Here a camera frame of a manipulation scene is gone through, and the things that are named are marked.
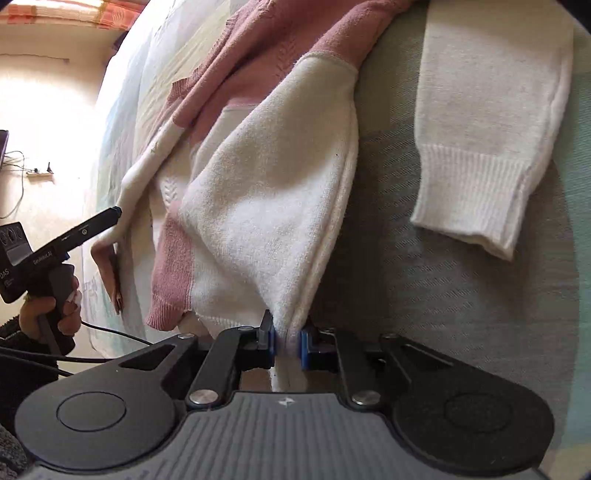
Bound person's left hand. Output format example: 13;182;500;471
19;275;84;345

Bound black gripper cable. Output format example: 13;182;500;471
0;320;154;376

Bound pastel patchwork bed sheet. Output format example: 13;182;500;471
83;0;591;467

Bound person's left forearm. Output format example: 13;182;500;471
0;318;62;432

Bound orange striped curtain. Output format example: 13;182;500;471
0;0;148;31

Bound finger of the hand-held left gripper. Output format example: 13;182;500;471
60;206;123;254

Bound pink and white knit sweater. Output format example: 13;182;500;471
91;0;576;393

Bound black television cables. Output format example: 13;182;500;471
0;150;29;219

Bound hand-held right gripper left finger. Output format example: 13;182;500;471
117;309;278;409

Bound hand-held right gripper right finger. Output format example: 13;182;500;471
300;325;456;409

